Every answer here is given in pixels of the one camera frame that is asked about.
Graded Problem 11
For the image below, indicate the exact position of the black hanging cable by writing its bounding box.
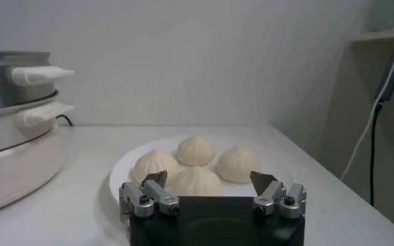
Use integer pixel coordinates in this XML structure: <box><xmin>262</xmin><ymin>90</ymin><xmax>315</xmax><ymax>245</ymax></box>
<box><xmin>369</xmin><ymin>100</ymin><xmax>384</xmax><ymax>207</ymax></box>

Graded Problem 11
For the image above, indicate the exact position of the white hanging cable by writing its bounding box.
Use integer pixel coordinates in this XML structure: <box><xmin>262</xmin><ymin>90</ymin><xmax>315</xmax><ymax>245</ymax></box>
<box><xmin>340</xmin><ymin>39</ymin><xmax>394</xmax><ymax>181</ymax></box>

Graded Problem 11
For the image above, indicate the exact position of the white steamed baozi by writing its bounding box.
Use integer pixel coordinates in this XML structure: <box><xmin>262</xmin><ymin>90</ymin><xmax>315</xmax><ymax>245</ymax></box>
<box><xmin>166</xmin><ymin>166</ymin><xmax>223</xmax><ymax>197</ymax></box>
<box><xmin>215</xmin><ymin>146</ymin><xmax>262</xmax><ymax>184</ymax></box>
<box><xmin>177</xmin><ymin>136</ymin><xmax>216</xmax><ymax>167</ymax></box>
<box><xmin>131</xmin><ymin>149</ymin><xmax>183</xmax><ymax>185</ymax></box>

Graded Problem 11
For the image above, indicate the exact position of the black cooker power cord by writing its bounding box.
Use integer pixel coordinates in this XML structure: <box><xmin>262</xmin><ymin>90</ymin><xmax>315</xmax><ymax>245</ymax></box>
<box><xmin>56</xmin><ymin>114</ymin><xmax>74</xmax><ymax>127</ymax></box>

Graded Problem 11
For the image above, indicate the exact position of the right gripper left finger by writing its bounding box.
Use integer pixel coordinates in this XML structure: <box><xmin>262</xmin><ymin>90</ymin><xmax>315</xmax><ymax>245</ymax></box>
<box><xmin>118</xmin><ymin>170</ymin><xmax>181</xmax><ymax>220</ymax></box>

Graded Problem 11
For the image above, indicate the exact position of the white electric cooker base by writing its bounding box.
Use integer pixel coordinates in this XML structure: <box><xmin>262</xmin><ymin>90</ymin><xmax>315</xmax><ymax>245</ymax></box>
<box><xmin>0</xmin><ymin>101</ymin><xmax>74</xmax><ymax>217</ymax></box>

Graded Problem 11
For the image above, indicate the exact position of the white round plate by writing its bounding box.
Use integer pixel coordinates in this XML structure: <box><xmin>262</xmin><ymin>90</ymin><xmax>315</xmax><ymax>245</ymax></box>
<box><xmin>108</xmin><ymin>135</ymin><xmax>296</xmax><ymax>205</ymax></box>

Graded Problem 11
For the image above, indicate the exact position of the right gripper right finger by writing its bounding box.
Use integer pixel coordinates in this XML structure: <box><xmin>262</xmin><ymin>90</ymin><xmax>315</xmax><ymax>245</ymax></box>
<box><xmin>249</xmin><ymin>170</ymin><xmax>307</xmax><ymax>220</ymax></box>

